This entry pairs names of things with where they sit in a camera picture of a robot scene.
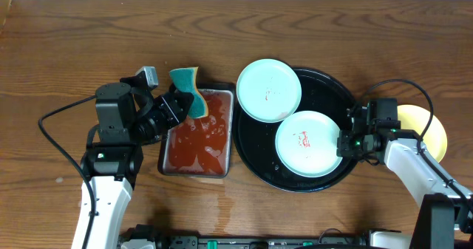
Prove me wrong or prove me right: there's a rectangular tray with red water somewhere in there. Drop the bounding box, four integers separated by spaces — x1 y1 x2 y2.
157 83 235 179

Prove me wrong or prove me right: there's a round black tray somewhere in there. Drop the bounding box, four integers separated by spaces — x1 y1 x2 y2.
232 67 357 192

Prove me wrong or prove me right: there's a pale green plate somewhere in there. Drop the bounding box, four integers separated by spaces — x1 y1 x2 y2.
275 111 342 178
236 59 302 123

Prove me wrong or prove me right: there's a yellow plate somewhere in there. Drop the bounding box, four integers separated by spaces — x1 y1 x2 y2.
398 104 448 163

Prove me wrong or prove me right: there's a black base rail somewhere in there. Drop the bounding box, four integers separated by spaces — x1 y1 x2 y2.
116 225 370 249

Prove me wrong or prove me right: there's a green yellow sponge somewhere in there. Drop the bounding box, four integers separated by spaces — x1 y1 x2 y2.
169 66 209 119

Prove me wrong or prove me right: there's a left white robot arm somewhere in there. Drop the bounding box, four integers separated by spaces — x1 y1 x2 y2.
72 75 194 248

